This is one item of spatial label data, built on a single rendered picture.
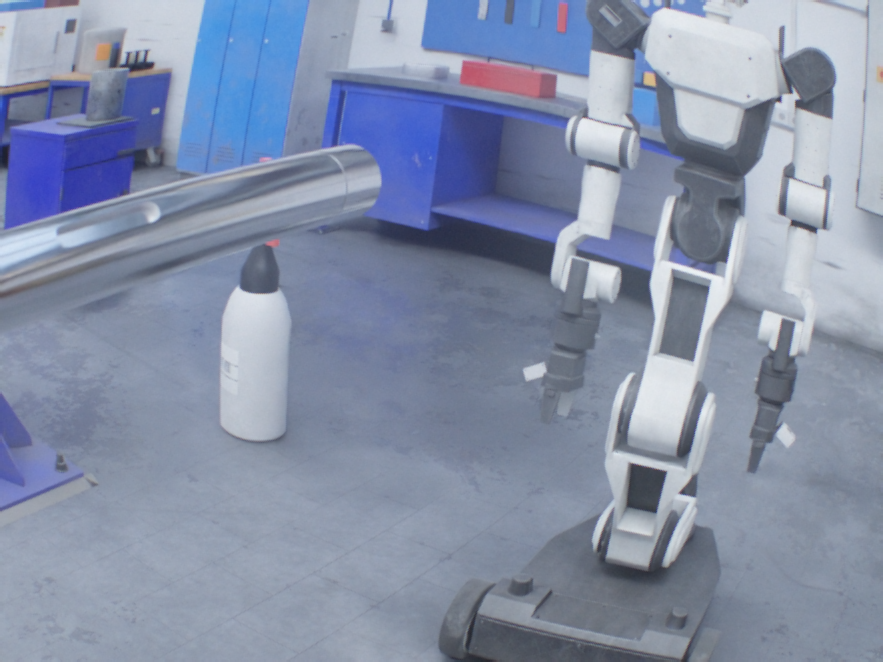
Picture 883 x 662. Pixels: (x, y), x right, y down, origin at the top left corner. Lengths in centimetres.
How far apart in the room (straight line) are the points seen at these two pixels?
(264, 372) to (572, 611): 129
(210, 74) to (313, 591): 431
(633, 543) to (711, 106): 88
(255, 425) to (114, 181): 153
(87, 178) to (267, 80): 210
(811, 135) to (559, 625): 107
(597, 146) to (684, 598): 96
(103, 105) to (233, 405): 166
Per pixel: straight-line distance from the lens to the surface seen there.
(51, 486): 257
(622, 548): 206
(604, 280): 189
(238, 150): 596
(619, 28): 186
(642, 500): 201
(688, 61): 177
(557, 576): 215
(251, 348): 287
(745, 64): 176
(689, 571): 224
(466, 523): 268
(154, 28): 735
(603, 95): 189
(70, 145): 387
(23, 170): 416
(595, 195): 190
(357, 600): 228
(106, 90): 409
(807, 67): 180
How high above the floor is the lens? 128
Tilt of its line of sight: 18 degrees down
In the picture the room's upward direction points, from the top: 7 degrees clockwise
